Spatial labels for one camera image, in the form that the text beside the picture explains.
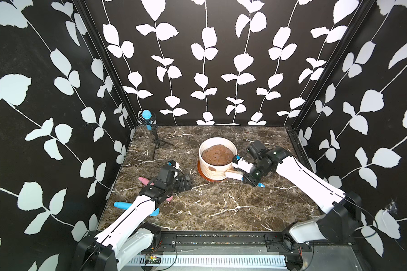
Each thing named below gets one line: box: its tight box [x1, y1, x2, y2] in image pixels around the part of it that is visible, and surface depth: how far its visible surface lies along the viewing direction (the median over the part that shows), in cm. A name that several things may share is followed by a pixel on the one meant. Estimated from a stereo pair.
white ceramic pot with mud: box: [198, 136, 238, 181], surface depth 92 cm
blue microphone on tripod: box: [137, 109, 175, 160], surface depth 97 cm
